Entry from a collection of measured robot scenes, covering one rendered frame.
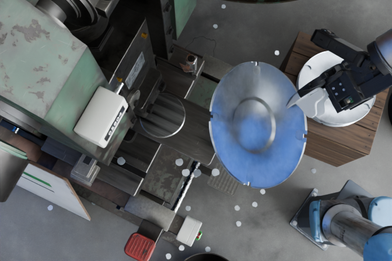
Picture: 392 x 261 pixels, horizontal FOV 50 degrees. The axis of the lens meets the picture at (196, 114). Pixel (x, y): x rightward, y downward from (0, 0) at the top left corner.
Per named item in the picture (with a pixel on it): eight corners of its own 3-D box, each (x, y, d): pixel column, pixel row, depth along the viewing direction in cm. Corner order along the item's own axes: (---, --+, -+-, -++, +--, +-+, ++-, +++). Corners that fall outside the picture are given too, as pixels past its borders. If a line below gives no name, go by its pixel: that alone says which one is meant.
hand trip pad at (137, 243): (159, 241, 113) (157, 242, 105) (149, 262, 111) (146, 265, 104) (136, 229, 114) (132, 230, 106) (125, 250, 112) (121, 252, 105)
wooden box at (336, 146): (360, 93, 197) (396, 66, 163) (337, 167, 187) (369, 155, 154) (281, 63, 200) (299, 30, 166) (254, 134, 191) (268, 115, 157)
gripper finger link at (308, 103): (291, 129, 83) (330, 106, 78) (277, 102, 85) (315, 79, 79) (297, 127, 86) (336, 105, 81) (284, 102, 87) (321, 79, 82)
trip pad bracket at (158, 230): (167, 227, 130) (163, 228, 111) (152, 257, 127) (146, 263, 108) (150, 218, 130) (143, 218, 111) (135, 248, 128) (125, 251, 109)
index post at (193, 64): (197, 67, 124) (198, 55, 115) (193, 76, 123) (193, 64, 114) (189, 64, 124) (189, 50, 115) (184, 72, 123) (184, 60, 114)
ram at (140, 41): (173, 77, 103) (167, 21, 75) (145, 130, 100) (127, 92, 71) (112, 49, 105) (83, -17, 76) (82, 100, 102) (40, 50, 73)
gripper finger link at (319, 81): (297, 98, 81) (336, 74, 75) (293, 91, 81) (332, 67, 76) (307, 97, 84) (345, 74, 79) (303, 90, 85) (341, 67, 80)
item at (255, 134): (301, 204, 87) (299, 204, 86) (208, 170, 108) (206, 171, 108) (313, 64, 82) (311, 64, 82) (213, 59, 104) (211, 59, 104)
